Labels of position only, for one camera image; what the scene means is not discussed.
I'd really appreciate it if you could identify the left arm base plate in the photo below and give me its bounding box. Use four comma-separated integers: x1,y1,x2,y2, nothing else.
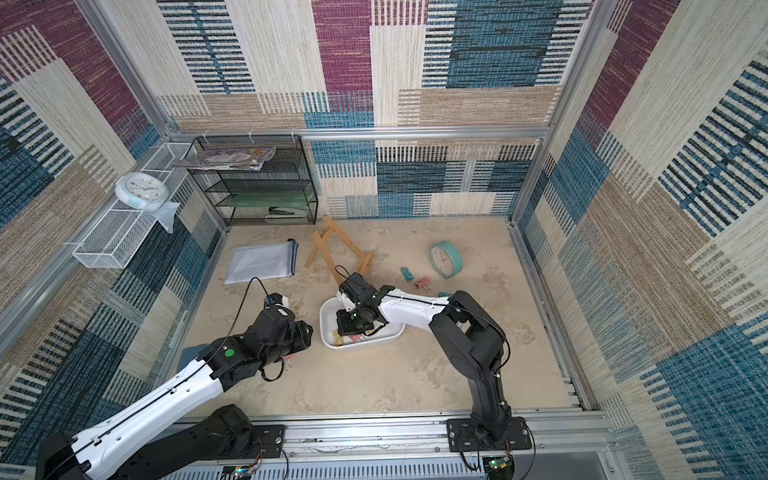
240,424,286,460

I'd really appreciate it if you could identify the black stapler on shelf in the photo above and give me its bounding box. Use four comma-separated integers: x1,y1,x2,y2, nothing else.
269,207,306,217

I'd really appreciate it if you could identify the white plastic storage box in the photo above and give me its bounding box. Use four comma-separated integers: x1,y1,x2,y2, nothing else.
319,298,406,352

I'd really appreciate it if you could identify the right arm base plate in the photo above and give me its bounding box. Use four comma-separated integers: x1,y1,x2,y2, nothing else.
446,417,534,453

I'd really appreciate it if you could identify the wooden easel stand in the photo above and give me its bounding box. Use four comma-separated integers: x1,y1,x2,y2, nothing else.
304,215,376,285

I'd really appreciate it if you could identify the magazine on shelf top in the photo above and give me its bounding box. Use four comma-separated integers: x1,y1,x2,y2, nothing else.
173,147,277,171

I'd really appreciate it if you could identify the black mesh shelf rack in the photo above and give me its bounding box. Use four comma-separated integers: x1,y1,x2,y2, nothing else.
182,134,319,227

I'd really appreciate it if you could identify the white round wall clock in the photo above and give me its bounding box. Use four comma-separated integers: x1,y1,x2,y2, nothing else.
114,172,169,212

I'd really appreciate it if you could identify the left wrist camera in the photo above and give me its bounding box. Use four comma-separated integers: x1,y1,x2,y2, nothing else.
264,292,289,308

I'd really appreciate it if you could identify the teal binder clip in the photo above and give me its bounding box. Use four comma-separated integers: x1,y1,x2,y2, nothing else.
401,267,415,282

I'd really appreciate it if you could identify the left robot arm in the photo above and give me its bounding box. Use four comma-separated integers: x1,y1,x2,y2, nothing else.
35,305,313,479

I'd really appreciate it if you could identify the white wire mesh basket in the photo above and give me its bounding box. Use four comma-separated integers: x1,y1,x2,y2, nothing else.
73,143,189,269

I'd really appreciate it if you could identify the green folder on shelf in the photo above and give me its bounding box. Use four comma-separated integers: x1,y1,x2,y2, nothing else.
226,192,310,209

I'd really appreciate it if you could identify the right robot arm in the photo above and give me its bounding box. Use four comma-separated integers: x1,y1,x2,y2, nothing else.
337,273,512,449

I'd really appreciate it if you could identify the blue cloth pad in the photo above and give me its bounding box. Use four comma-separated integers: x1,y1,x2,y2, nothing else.
177,344,207,372

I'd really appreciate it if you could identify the green round alarm clock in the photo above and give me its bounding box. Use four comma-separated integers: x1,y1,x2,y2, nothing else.
429,241,463,279

